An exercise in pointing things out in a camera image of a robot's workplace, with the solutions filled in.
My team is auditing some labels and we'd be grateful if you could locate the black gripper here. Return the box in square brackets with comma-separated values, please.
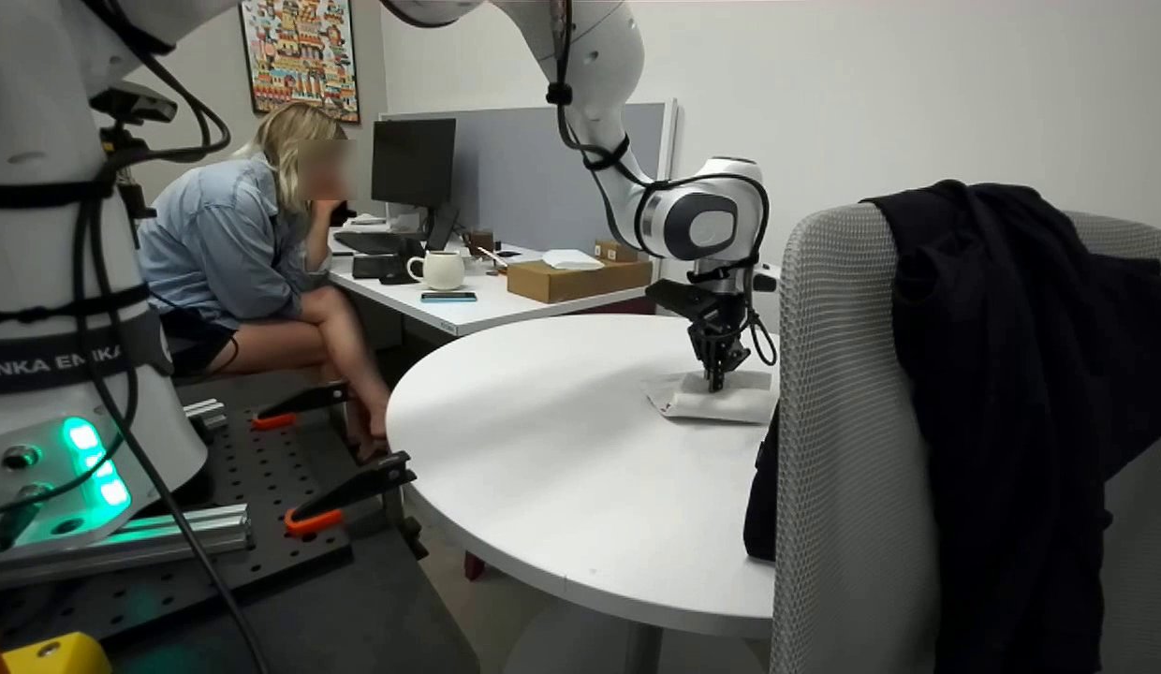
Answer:
[685, 296, 757, 392]

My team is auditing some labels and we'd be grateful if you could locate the white and red towel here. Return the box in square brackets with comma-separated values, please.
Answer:
[660, 366, 781, 427]

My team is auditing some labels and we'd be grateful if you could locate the grey office chair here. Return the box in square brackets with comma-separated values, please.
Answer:
[763, 200, 1161, 674]

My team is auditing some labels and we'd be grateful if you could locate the brown cardboard box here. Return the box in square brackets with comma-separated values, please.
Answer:
[501, 256, 656, 307]

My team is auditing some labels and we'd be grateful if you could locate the white paper envelope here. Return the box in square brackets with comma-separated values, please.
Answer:
[539, 247, 606, 272]

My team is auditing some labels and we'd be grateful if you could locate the white office desk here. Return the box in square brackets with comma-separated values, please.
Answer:
[323, 256, 685, 341]

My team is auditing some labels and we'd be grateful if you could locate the grey partition panel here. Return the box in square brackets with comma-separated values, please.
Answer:
[452, 100, 680, 256]

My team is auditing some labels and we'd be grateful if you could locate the cream teapot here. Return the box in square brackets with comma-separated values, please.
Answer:
[404, 247, 476, 301]

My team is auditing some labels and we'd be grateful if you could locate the black jacket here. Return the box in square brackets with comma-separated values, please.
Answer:
[743, 180, 1161, 674]

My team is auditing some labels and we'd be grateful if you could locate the black desk device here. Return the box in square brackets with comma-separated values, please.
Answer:
[333, 222, 424, 284]

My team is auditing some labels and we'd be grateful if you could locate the black computer monitor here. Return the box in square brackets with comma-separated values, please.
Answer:
[368, 115, 462, 247]

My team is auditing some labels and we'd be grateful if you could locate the person in blue shirt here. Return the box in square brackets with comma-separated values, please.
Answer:
[137, 100, 399, 462]

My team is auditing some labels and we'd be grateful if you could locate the colourful framed picture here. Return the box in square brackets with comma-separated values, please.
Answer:
[236, 0, 364, 127]

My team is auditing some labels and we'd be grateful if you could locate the yellow block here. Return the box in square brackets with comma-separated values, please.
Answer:
[0, 628, 115, 674]

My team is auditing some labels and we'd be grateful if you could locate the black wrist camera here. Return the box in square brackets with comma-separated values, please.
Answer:
[650, 276, 736, 321]

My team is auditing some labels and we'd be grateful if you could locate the black clamp with orange handle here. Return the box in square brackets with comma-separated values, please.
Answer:
[249, 382, 354, 437]
[283, 448, 421, 542]

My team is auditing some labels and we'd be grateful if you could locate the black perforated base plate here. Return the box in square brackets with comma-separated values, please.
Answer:
[0, 397, 361, 640]

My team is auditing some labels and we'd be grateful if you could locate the black base cable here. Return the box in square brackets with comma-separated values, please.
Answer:
[52, 0, 274, 674]

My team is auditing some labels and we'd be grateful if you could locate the aluminium rail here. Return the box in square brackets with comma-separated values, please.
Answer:
[0, 502, 255, 590]

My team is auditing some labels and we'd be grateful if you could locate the black camera on stand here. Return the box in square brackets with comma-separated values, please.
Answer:
[90, 80, 183, 166]

